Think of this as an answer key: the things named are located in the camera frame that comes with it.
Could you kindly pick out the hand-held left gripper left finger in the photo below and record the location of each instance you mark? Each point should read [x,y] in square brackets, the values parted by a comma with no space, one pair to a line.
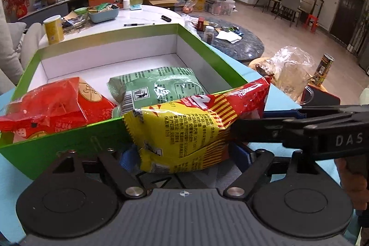
[130,161]

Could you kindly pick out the green bowl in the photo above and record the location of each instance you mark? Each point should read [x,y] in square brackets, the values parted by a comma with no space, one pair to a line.
[81,10]

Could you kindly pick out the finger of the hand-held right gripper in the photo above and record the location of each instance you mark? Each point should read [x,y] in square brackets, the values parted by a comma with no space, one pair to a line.
[281,114]
[256,130]

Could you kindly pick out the red biscuit bag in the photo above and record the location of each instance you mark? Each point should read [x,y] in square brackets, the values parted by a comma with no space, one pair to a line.
[57,107]

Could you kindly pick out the black marker cap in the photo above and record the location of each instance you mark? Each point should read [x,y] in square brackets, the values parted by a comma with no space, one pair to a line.
[166,19]

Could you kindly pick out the red stool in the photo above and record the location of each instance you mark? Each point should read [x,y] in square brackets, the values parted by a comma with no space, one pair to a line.
[312,21]

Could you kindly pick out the jar with white lid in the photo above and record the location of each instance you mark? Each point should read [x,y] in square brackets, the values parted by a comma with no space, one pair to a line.
[208,35]

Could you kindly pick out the small colourful packets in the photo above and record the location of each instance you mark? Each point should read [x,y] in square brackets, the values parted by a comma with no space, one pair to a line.
[232,29]

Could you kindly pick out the crumpled clear plastic bag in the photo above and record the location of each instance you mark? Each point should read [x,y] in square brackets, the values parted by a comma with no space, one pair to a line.
[288,73]

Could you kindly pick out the clear storage boxes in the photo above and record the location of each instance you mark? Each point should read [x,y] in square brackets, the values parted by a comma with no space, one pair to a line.
[220,7]

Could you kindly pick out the yellow red snack bag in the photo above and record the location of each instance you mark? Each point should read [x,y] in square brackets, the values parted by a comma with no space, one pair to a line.
[184,125]

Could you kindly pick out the clear bag on table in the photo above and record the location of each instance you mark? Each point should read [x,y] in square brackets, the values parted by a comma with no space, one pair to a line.
[190,25]

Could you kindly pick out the person's right hand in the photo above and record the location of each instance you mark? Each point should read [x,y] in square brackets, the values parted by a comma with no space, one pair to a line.
[356,188]

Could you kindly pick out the beige sofa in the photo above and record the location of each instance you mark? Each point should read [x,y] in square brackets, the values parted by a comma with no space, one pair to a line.
[14,44]

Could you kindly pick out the yellow canister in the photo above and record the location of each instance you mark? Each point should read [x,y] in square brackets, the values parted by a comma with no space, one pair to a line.
[54,31]

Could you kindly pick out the dark door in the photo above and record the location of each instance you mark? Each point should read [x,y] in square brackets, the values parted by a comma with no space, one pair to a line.
[346,15]

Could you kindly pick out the yellow carton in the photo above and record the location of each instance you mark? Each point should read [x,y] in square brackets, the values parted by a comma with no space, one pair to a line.
[200,5]

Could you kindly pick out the round wooden stool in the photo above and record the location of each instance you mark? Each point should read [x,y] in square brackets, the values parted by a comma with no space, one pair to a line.
[256,65]

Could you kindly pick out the white round table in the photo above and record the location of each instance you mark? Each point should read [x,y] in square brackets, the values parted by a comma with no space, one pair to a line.
[141,17]

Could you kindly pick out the green snack bag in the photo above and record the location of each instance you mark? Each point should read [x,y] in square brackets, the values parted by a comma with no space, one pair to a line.
[161,84]

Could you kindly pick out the grey-blue tray basket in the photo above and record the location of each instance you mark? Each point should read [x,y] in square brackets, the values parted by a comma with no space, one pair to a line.
[103,15]

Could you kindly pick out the dark marble round table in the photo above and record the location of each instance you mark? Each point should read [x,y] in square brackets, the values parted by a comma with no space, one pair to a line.
[245,45]

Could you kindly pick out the black pen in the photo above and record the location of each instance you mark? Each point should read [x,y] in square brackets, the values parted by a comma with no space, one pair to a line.
[138,24]

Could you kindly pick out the small blue box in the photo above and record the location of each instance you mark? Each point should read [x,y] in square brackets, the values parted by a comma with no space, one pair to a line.
[136,7]

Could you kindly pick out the black yellow drink can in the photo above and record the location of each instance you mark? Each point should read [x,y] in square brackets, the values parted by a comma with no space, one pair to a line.
[323,70]

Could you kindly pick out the red box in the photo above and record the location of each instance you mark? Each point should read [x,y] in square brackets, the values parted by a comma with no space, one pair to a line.
[202,24]

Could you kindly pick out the small white cup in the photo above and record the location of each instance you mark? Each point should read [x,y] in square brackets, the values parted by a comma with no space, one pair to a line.
[127,4]

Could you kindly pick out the white paper sheet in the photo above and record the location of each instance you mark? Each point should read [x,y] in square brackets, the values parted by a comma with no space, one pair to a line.
[227,36]

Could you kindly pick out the plastic bag of fruit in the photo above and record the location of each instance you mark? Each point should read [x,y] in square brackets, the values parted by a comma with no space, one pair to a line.
[188,6]

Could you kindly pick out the dark snack wrappers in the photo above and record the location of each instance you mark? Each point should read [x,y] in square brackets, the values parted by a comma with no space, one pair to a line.
[73,21]

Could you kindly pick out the open cardboard box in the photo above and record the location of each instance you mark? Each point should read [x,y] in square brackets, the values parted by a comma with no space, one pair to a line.
[160,1]

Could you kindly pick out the green gift box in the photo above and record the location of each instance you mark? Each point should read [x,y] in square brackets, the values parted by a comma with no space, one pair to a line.
[72,145]

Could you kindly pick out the grey television cabinet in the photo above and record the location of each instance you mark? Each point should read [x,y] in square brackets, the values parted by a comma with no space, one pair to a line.
[52,9]

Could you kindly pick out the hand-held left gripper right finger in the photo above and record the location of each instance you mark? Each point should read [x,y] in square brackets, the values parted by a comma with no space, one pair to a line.
[241,156]

